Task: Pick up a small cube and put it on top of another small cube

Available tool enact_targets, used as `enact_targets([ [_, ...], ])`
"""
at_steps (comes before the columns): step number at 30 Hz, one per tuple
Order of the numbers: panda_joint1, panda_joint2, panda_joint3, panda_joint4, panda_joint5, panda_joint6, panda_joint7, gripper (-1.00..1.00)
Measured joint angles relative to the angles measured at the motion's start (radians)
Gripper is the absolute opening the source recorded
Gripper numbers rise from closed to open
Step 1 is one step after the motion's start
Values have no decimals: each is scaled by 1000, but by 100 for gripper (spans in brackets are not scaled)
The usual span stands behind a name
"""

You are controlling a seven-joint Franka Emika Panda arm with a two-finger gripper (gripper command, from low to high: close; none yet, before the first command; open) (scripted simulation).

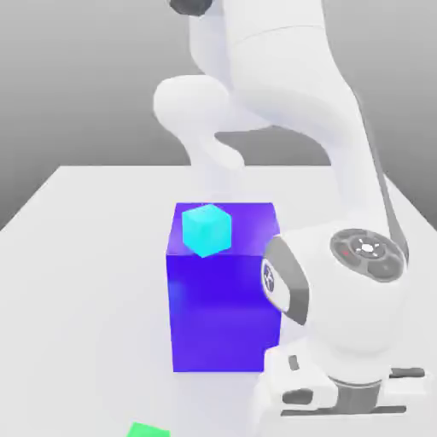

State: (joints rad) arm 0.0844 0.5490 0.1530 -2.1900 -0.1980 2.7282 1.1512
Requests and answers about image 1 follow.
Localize small cyan cube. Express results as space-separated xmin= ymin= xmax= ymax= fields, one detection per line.
xmin=181 ymin=203 xmax=233 ymax=259

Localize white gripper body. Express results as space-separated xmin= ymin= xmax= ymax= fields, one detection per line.
xmin=249 ymin=376 xmax=432 ymax=437

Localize small green cube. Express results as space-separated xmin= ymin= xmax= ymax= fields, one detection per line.
xmin=125 ymin=422 xmax=171 ymax=437

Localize large blue box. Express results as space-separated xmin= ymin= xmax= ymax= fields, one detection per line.
xmin=165 ymin=201 xmax=283 ymax=374

